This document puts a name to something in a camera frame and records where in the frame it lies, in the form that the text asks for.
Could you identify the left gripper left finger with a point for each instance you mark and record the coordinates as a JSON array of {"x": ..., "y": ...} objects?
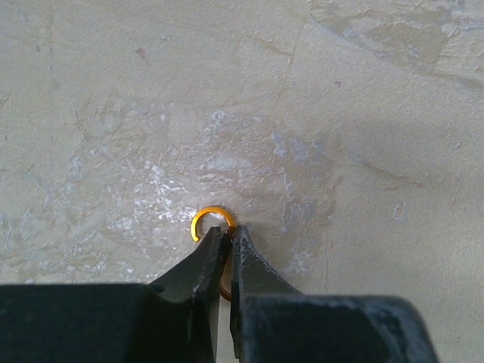
[{"x": 171, "y": 319}]

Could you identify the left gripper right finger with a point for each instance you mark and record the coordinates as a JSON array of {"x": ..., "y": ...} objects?
[{"x": 272, "y": 321}]

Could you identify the orange S carabiner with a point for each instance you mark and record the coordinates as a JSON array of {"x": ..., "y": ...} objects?
[{"x": 216, "y": 216}]

